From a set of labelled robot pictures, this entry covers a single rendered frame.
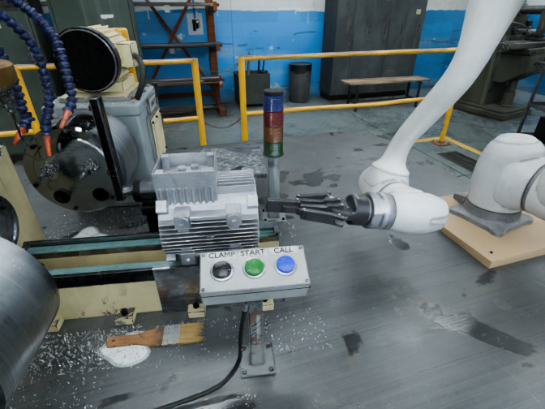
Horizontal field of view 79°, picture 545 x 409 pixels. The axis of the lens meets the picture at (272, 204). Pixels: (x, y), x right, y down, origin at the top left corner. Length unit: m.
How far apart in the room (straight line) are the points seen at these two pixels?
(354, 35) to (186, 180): 5.55
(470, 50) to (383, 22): 5.53
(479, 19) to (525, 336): 0.67
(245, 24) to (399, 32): 2.54
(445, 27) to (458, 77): 6.89
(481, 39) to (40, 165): 1.05
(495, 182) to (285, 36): 5.22
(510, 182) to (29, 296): 1.13
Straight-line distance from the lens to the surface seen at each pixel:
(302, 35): 6.20
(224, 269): 0.52
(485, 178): 1.18
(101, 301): 0.87
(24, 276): 0.59
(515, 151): 1.15
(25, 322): 0.58
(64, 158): 1.01
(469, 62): 0.83
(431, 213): 0.86
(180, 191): 0.68
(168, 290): 0.81
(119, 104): 1.16
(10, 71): 0.75
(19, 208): 1.00
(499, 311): 0.98
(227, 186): 0.69
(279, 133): 0.98
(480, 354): 0.87
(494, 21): 0.83
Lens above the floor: 1.42
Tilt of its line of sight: 31 degrees down
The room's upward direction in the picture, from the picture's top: straight up
